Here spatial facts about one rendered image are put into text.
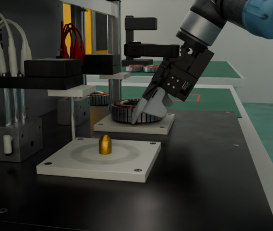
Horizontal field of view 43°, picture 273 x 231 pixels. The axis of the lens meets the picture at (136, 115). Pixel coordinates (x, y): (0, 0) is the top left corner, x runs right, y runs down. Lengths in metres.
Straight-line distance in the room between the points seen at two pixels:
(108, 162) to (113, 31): 0.52
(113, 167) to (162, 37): 5.42
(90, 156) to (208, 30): 0.34
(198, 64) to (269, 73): 5.20
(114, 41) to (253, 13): 0.43
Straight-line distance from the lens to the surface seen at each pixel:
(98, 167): 0.47
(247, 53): 5.84
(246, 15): 0.63
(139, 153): 0.53
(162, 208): 0.39
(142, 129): 0.69
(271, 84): 5.93
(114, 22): 0.94
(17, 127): 0.54
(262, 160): 0.64
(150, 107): 0.69
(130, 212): 0.38
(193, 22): 0.70
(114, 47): 0.94
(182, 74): 0.70
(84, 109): 0.79
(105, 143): 0.52
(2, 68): 0.56
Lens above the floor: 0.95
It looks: 12 degrees down
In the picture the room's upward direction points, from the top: straight up
